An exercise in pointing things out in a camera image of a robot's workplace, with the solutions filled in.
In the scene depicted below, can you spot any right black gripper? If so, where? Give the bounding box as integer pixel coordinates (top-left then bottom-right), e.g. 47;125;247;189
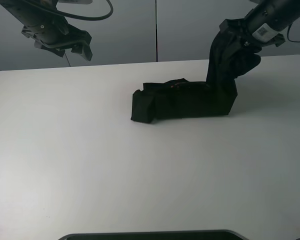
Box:
219;8;285;48

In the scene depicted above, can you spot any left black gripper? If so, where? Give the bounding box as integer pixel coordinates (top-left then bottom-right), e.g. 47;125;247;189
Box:
20;15;93;61

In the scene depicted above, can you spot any black printed t-shirt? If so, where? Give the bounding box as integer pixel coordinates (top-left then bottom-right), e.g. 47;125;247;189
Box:
131;19;261;124

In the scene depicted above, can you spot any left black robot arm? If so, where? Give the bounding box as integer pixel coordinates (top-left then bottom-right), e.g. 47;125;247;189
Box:
0;0;93;61

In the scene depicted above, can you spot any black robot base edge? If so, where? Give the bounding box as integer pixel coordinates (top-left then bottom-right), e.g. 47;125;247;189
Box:
59;229;247;240

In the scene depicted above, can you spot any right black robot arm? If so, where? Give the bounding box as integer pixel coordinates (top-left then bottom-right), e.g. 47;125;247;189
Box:
219;0;300;48

